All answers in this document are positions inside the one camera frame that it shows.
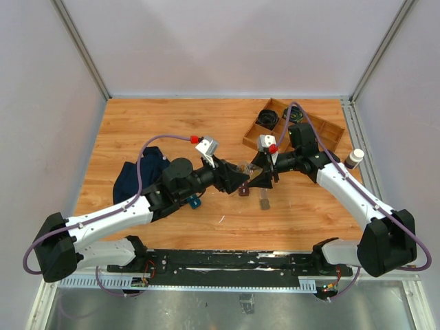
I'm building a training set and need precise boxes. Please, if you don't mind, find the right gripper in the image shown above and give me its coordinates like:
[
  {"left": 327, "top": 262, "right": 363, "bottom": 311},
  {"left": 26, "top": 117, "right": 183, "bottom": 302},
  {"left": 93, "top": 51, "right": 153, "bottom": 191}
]
[{"left": 244, "top": 149, "right": 301, "bottom": 188}]

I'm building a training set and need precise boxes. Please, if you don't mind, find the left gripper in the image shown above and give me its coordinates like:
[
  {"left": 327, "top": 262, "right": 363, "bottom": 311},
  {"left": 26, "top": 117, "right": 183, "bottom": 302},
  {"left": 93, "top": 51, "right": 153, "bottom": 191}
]
[{"left": 177, "top": 153, "right": 250, "bottom": 201}]

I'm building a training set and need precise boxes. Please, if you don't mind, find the clear glass pill jar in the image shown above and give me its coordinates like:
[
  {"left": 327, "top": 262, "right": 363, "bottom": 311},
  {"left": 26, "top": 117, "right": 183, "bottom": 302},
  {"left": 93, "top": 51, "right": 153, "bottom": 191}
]
[{"left": 237, "top": 161, "right": 256, "bottom": 175}]

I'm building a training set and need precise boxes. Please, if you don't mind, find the grey pill box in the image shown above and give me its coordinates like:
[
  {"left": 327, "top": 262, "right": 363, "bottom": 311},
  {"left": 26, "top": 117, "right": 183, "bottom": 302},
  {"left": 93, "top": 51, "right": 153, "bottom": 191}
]
[{"left": 259, "top": 188, "right": 270, "bottom": 210}]

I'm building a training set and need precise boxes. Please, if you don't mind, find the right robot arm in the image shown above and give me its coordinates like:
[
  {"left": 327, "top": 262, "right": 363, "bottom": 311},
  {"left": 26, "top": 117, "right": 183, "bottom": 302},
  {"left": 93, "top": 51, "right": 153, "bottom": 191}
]
[{"left": 248, "top": 124, "right": 417, "bottom": 277}]

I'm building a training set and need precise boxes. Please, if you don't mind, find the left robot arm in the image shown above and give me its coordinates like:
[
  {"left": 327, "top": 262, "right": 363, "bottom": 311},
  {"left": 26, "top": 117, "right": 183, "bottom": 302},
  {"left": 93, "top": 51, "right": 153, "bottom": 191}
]
[{"left": 34, "top": 157, "right": 250, "bottom": 283}]

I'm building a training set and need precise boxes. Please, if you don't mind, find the brown double pill box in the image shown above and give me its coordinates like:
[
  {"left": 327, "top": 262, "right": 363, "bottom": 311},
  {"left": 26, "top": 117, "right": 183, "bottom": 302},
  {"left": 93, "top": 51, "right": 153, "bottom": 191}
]
[{"left": 238, "top": 182, "right": 250, "bottom": 197}]

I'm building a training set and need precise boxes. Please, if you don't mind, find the teal pill box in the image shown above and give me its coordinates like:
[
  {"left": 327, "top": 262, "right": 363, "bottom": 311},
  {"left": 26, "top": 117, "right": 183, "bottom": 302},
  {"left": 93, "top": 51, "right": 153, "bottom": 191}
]
[{"left": 187, "top": 194, "right": 202, "bottom": 210}]

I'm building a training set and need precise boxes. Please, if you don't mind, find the wooden divided tray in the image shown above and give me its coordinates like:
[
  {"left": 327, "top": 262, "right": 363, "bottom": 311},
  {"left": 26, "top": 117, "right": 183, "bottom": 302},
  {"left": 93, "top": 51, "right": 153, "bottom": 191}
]
[{"left": 242, "top": 98, "right": 344, "bottom": 151}]

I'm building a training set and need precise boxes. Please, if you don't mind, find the black yellow rolled sock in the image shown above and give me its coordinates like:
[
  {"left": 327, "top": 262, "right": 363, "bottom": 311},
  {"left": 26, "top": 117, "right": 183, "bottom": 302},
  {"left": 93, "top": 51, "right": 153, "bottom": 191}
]
[{"left": 282, "top": 105, "right": 304, "bottom": 124}]

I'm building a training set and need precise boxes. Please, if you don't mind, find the dark blue cloth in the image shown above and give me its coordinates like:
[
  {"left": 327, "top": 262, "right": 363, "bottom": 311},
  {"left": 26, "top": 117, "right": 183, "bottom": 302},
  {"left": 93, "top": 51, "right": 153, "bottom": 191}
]
[{"left": 112, "top": 146, "right": 173, "bottom": 204}]

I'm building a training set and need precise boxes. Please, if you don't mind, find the dark bottle white cap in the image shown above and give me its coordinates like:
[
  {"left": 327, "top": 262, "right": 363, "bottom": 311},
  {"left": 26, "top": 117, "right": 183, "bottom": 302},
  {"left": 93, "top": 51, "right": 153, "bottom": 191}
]
[{"left": 344, "top": 148, "right": 364, "bottom": 170}]

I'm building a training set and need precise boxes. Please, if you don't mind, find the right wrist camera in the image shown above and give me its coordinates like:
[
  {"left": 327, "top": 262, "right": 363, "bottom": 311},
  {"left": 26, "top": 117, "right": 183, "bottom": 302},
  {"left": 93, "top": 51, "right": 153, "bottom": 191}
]
[{"left": 256, "top": 134, "right": 278, "bottom": 155}]

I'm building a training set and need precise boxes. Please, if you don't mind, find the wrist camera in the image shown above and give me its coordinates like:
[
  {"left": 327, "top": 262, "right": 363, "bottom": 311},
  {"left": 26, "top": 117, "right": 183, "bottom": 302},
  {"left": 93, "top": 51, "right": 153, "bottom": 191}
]
[
  {"left": 256, "top": 134, "right": 278, "bottom": 155},
  {"left": 195, "top": 136, "right": 219, "bottom": 168}
]

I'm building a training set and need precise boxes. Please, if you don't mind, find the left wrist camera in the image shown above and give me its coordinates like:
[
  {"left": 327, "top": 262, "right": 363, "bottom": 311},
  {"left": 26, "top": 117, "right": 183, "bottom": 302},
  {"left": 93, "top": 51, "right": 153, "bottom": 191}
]
[{"left": 195, "top": 136, "right": 219, "bottom": 168}]

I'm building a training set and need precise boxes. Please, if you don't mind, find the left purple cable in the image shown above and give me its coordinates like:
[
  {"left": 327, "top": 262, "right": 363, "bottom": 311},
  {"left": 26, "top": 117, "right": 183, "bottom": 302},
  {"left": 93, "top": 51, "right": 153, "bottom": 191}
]
[{"left": 22, "top": 133, "right": 202, "bottom": 298}]

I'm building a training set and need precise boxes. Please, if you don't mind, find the purple cable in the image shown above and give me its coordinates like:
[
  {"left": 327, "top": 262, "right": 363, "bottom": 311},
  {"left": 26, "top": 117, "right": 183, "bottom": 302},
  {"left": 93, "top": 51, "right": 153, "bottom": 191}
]
[
  {"left": 274, "top": 101, "right": 433, "bottom": 296},
  {"left": 22, "top": 133, "right": 202, "bottom": 298}
]

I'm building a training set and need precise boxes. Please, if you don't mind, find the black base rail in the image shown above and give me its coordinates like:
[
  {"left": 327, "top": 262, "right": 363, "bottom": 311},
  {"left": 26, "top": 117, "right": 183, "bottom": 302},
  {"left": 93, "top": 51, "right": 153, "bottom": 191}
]
[{"left": 105, "top": 249, "right": 353, "bottom": 288}]

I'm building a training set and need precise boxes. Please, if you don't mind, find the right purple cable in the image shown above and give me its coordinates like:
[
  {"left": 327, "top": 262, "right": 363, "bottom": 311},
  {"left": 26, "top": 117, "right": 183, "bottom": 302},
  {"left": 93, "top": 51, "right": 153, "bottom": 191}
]
[{"left": 274, "top": 101, "right": 433, "bottom": 296}]

